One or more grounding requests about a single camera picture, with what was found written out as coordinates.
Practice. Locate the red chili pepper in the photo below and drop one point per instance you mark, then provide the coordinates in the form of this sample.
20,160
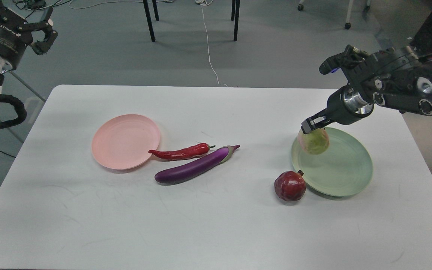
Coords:
183,154

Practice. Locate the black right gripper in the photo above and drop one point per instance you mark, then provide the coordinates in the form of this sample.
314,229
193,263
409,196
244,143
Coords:
345,106

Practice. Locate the red pomegranate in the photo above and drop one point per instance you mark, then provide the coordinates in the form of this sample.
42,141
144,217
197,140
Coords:
290,186

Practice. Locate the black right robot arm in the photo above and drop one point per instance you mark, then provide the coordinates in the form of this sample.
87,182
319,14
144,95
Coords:
398,79

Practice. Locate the purple eggplant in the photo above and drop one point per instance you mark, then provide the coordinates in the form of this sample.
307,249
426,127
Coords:
195,168

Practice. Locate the black table leg left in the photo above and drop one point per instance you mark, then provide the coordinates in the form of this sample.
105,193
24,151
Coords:
149,17

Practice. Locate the green plate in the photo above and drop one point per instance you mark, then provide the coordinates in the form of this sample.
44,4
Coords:
343,170

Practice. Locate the black table leg right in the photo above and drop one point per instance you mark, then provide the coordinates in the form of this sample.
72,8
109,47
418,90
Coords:
235,11

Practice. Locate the white caster chair base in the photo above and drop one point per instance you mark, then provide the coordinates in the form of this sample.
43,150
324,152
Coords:
347,26

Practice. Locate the black table leg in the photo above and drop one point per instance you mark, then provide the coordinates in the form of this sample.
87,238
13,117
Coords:
149,17
235,11

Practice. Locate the pink plate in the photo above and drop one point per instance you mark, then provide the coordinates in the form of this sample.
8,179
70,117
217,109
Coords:
123,142

